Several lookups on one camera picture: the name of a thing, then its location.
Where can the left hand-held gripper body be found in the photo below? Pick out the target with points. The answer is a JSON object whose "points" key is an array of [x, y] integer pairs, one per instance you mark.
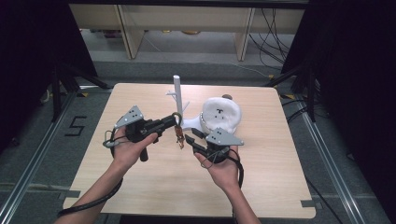
{"points": [[137, 129]]}

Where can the yellow round object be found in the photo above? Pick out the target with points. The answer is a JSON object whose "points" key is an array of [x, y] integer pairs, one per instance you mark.
{"points": [[190, 32]]}

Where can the person's left hand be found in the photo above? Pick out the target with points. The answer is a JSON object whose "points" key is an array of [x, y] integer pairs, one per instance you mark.
{"points": [[127, 152]]}

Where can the white jewelry stand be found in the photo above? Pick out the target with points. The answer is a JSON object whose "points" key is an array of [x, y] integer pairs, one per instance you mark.
{"points": [[178, 93]]}

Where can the dark round table spot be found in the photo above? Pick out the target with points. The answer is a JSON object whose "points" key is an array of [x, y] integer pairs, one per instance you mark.
{"points": [[228, 96]]}

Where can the person's right hand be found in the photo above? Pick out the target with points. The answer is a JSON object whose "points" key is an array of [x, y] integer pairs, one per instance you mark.
{"points": [[222, 174]]}

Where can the black metal stand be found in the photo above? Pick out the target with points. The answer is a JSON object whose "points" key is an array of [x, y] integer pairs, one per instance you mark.
{"points": [[62, 84], [306, 90]]}

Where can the aluminium floor rail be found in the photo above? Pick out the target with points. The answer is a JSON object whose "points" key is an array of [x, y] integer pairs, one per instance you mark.
{"points": [[330, 158], [34, 161]]}

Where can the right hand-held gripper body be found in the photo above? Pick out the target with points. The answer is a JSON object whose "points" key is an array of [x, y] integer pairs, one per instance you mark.
{"points": [[218, 144]]}

